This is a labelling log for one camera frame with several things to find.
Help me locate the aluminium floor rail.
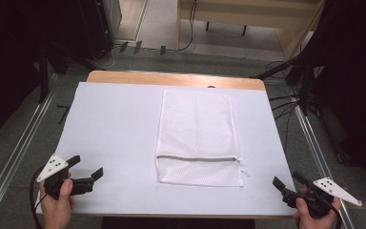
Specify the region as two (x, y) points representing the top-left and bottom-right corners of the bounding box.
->
(294, 96), (356, 229)
(0, 73), (59, 225)

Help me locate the white floor cable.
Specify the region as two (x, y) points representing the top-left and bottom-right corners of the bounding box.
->
(90, 44), (122, 72)

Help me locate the thin black floor cable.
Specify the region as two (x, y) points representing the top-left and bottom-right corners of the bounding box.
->
(141, 0), (198, 53)

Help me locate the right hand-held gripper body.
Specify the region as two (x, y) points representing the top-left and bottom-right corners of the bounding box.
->
(281, 177), (363, 219)

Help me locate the person's right hand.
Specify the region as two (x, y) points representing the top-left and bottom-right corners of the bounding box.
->
(293, 187), (343, 229)

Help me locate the white table mat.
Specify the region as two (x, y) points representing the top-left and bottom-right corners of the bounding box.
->
(35, 81), (297, 218)

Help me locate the white mesh laundry bag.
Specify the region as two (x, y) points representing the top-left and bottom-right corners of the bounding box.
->
(154, 89), (252, 188)

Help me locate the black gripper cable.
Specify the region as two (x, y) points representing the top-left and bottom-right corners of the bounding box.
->
(320, 195), (344, 229)
(29, 166), (47, 229)

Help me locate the bundle of black cables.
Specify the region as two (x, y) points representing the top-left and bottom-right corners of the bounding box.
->
(265, 60), (303, 154)

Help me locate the dark cabinet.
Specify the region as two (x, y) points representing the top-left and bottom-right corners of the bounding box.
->
(77, 0), (123, 60)

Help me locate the black curtain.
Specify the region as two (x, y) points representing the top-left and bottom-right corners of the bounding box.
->
(309, 0), (366, 195)
(0, 0), (89, 150)

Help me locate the black metal stand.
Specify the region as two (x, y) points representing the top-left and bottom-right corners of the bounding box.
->
(249, 53), (315, 117)
(37, 42), (70, 104)

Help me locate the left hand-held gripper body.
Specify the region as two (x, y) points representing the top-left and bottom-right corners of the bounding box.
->
(36, 155), (94, 201)

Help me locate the person's left hand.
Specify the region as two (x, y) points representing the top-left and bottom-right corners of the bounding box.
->
(38, 172), (77, 229)

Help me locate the light wooden bench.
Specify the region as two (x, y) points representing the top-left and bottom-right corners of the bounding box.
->
(176, 0), (327, 61)

